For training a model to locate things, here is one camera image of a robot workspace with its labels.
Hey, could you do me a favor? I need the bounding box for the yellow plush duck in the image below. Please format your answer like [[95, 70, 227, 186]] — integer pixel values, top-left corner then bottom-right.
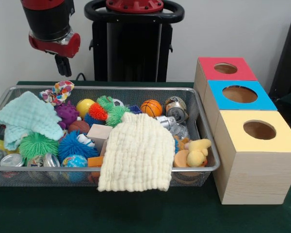
[[186, 138, 212, 167]]

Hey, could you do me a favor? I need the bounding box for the mint waffle cloth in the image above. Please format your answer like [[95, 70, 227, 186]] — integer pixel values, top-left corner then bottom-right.
[[0, 91, 65, 151]]

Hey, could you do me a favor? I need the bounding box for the yellow ball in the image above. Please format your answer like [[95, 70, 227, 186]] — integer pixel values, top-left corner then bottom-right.
[[76, 99, 96, 119]]

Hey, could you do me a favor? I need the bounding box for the colourful patterned cloth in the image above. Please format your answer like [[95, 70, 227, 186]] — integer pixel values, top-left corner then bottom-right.
[[39, 80, 75, 107]]

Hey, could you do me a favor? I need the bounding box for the purple knobby ball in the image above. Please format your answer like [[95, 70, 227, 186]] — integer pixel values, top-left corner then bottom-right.
[[55, 100, 80, 130]]

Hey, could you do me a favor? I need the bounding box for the green spiky ball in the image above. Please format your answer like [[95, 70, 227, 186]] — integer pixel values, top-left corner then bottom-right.
[[18, 132, 60, 162]]

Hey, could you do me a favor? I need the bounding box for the black upright panel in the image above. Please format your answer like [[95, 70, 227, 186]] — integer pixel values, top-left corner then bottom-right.
[[269, 16, 291, 98]]

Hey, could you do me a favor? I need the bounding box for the blue spiky ball with eyes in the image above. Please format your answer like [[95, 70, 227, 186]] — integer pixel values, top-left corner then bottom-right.
[[58, 131, 99, 164]]

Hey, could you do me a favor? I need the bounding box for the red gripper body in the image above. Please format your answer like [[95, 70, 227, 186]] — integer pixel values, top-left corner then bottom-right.
[[28, 30, 81, 59]]

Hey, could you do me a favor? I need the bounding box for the wooden box with three holes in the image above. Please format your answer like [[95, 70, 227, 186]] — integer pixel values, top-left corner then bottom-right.
[[193, 57, 291, 205]]

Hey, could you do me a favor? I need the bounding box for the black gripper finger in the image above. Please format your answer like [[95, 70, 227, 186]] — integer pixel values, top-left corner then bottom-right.
[[62, 57, 72, 78], [54, 54, 64, 76]]

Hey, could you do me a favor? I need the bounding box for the orange basketball toy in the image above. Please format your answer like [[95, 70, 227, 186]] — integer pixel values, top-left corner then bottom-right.
[[140, 99, 163, 117]]

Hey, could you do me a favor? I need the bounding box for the cream waffle cloth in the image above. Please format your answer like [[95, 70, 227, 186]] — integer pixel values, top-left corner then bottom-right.
[[97, 112, 176, 192]]

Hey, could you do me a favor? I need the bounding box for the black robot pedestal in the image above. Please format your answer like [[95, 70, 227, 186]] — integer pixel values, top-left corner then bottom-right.
[[84, 0, 185, 82]]

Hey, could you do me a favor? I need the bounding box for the shallow mesh bin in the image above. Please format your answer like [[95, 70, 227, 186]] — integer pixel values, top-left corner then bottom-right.
[[0, 84, 221, 187]]

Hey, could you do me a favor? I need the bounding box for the globe print ball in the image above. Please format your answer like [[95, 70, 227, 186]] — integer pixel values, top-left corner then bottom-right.
[[61, 154, 89, 183]]

